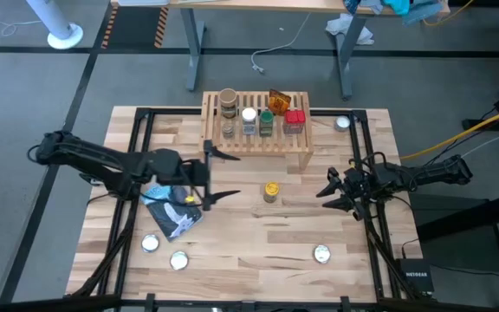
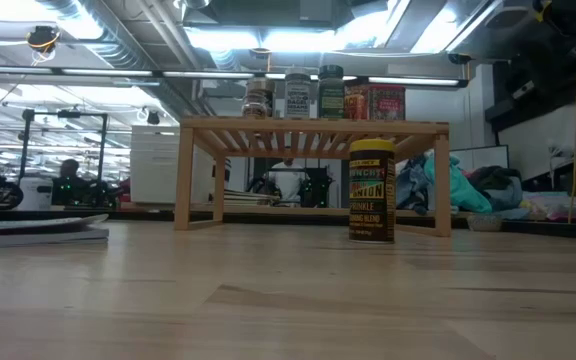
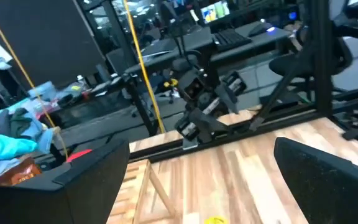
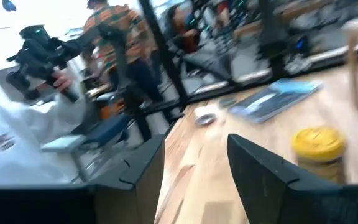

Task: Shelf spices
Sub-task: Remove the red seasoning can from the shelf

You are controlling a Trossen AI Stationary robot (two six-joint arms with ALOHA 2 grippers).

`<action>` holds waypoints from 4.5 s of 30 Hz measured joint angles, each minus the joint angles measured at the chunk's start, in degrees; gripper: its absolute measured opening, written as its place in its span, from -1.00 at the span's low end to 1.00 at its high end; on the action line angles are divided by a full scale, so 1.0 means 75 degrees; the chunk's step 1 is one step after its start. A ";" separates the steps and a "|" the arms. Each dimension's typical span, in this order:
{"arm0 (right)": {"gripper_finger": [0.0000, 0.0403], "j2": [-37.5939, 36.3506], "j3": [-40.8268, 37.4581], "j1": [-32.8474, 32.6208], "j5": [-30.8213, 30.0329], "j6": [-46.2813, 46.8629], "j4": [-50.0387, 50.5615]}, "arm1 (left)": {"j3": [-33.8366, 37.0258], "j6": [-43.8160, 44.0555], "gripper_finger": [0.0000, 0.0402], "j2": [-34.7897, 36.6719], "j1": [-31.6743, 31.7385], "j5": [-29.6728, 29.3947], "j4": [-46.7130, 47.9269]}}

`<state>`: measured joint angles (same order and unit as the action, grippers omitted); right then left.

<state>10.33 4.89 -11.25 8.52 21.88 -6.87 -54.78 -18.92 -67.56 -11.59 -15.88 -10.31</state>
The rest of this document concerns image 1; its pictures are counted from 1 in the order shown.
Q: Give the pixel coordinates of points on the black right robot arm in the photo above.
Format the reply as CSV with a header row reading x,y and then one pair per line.
x,y
427,173

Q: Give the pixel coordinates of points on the orange taco seasoning packet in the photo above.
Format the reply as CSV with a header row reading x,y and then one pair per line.
x,y
279,103

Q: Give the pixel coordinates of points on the white pillar with round base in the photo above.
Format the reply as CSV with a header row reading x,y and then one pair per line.
x,y
63,37

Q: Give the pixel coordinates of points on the black Netgear box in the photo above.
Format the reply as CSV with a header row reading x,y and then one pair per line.
x,y
416,275

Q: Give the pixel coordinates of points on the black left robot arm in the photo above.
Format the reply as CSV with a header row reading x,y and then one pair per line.
x,y
102,160

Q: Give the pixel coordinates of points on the small round metal tin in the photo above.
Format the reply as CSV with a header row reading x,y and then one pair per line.
x,y
342,123

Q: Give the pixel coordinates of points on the white lid bagel seasoning jar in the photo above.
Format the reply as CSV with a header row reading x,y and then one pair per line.
x,y
249,115

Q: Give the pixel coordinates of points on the blue cover book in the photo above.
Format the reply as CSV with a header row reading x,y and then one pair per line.
x,y
173,216

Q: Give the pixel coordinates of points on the pile of coloured clothes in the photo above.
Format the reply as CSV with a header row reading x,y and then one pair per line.
x,y
405,6

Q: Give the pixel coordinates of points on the yellow lid onion spice jar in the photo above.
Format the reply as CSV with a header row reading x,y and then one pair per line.
x,y
271,189

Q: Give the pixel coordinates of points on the white crumpled cloth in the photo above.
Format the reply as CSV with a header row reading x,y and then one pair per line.
x,y
340,24

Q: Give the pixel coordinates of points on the black mat with hazard stripes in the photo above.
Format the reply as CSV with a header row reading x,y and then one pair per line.
x,y
134,26

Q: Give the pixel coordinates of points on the wooden slatted shelf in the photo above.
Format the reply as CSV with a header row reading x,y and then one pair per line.
x,y
256,145

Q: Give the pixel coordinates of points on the black aluminium table frame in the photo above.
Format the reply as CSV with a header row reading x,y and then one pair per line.
x,y
360,130

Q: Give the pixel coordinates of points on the green lid spice jar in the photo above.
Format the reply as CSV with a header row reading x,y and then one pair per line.
x,y
266,118

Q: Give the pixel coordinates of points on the round silver metal lid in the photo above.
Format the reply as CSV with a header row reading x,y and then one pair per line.
x,y
179,260
322,254
150,243

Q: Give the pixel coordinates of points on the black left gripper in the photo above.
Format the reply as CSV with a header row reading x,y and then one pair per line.
x,y
193,173

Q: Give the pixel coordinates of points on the tall jar with tan lid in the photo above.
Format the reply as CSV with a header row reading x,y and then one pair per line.
x,y
228,97

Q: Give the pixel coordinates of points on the small short spice jar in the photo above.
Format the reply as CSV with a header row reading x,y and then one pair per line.
x,y
228,129

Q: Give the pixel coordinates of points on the red lid smoked paprika tin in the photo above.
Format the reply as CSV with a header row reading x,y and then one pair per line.
x,y
294,118

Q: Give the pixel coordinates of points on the wooden desk with grey legs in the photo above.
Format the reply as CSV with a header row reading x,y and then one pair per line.
x,y
254,4

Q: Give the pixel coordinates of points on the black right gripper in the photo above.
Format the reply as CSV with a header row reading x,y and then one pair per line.
x,y
358,184

